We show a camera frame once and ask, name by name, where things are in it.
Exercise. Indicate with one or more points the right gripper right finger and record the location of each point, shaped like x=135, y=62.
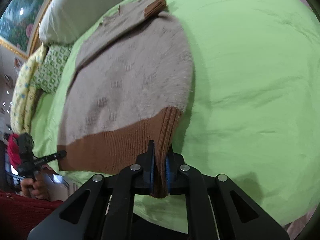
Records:
x=216, y=207

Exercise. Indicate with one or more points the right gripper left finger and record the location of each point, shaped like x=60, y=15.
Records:
x=103, y=207

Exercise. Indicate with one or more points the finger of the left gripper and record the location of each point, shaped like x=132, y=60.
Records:
x=52, y=157

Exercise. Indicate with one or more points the beige brown knit sweater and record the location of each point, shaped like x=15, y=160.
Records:
x=130, y=86

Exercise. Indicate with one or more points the red sleeve forearm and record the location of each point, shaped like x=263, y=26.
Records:
x=19, y=214

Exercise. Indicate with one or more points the left hand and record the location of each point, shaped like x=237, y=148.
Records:
x=36, y=187

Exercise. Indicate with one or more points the yellow patterned quilt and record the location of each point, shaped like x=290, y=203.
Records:
x=25, y=94

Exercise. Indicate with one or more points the green white patterned pillow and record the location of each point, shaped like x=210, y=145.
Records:
x=47, y=77

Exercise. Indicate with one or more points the green bed sheet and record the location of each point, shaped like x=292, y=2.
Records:
x=254, y=110

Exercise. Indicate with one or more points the white striped headboard cushion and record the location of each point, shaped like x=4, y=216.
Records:
x=66, y=20

